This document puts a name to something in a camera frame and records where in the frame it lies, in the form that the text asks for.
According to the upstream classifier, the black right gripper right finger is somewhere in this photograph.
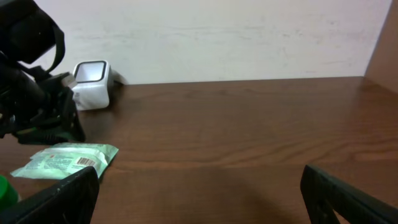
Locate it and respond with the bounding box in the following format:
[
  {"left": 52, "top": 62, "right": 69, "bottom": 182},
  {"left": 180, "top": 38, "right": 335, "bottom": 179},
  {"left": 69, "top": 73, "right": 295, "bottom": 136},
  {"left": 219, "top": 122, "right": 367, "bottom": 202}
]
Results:
[{"left": 300, "top": 165, "right": 397, "bottom": 224}]

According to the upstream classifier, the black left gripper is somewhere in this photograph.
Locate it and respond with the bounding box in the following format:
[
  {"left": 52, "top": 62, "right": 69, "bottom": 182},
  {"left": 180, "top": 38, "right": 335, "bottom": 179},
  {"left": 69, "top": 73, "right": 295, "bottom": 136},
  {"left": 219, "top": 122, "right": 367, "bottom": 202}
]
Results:
[{"left": 1, "top": 73, "right": 86, "bottom": 145}]

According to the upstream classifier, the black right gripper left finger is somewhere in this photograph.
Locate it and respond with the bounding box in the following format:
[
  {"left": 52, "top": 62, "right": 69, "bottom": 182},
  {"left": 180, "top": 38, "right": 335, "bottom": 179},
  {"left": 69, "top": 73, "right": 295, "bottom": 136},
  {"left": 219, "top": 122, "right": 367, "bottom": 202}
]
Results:
[{"left": 1, "top": 166, "right": 100, "bottom": 224}]

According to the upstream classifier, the green white wipes packet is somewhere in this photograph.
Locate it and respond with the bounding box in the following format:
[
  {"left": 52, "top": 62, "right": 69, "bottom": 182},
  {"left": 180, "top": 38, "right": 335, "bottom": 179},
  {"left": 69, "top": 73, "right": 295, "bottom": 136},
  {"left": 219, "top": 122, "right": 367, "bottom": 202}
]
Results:
[{"left": 11, "top": 142, "right": 119, "bottom": 180}]

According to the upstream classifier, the green lid jar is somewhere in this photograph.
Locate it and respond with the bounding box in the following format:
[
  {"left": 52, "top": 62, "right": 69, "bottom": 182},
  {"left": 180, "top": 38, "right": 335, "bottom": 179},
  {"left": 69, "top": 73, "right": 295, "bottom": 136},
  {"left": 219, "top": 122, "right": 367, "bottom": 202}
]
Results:
[{"left": 0, "top": 176, "right": 20, "bottom": 211}]

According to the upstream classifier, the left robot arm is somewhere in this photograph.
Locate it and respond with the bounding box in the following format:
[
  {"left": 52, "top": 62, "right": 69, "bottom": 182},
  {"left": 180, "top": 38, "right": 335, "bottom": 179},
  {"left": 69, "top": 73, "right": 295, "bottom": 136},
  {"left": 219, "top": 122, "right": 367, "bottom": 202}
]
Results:
[{"left": 1, "top": 0, "right": 86, "bottom": 145}]

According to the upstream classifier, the white barcode scanner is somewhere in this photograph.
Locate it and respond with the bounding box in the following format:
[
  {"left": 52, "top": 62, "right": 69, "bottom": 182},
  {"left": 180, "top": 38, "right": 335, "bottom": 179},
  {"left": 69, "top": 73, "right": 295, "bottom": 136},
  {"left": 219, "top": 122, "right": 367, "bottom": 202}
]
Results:
[{"left": 72, "top": 60, "right": 125, "bottom": 111}]

